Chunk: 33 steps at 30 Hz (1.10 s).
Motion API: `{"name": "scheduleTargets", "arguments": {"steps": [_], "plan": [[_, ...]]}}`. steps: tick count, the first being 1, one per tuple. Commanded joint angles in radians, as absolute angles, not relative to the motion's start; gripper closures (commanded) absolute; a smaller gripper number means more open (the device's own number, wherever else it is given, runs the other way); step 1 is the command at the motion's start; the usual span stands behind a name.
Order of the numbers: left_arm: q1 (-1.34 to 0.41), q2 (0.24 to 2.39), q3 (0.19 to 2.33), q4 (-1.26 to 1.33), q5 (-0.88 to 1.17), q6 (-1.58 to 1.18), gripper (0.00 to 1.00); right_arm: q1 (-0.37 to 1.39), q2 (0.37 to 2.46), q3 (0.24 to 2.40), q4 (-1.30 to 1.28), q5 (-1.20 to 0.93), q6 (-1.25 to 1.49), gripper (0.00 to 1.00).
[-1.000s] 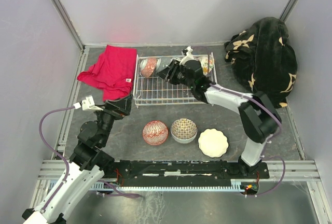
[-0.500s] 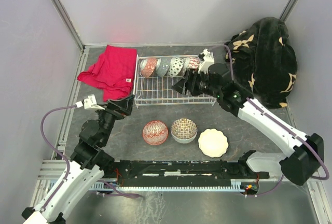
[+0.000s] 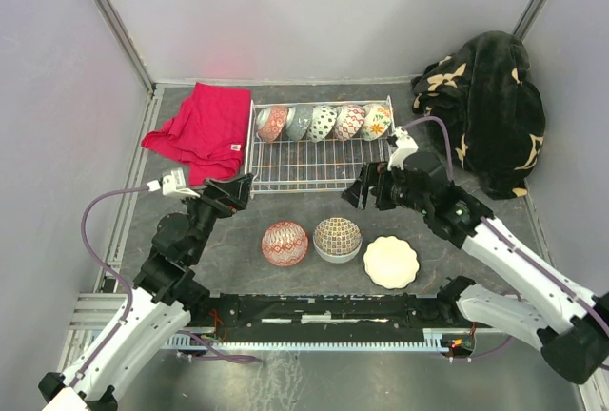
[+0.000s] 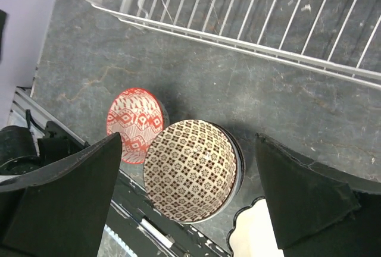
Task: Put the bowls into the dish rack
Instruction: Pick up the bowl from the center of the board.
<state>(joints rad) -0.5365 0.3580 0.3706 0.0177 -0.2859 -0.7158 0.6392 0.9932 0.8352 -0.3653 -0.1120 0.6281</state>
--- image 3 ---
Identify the red geometric pattern bowl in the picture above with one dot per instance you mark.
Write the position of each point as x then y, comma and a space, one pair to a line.
285, 244

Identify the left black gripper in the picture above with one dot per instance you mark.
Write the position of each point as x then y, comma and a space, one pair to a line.
227, 196

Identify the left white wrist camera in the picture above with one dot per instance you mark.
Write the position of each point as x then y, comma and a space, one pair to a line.
174, 185

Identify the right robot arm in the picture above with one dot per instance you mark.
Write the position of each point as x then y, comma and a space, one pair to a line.
566, 322

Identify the red folded cloth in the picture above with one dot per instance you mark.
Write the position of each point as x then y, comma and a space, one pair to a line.
208, 134

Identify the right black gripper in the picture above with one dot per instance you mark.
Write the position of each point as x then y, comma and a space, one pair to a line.
375, 175

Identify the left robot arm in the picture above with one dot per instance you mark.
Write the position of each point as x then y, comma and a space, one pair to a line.
160, 301

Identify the red lattice pattern bowl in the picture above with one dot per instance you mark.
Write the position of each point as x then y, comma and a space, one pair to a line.
349, 121

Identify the blue triangle pattern bowl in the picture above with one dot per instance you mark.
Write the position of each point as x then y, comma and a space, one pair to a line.
298, 121

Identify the dark scalloped floral bowl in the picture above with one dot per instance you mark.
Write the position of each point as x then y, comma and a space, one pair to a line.
270, 122

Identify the slotted cable duct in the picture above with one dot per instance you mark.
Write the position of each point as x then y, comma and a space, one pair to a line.
432, 341

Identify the white wire dish rack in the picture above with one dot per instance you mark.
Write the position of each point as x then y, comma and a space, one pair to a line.
287, 166

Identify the black diamond pattern bowl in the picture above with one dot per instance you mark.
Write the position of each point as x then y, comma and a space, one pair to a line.
323, 120

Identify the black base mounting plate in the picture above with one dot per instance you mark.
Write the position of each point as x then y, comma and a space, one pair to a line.
358, 318

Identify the orange flower leaf bowl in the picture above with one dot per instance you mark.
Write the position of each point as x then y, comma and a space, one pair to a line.
376, 122

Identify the brown square pattern bowl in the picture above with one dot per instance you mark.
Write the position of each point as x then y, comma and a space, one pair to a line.
337, 240

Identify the black floral plush blanket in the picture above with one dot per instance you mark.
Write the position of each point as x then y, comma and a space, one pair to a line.
493, 117

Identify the cream scalloped bowl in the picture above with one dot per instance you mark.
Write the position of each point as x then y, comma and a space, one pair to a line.
391, 262

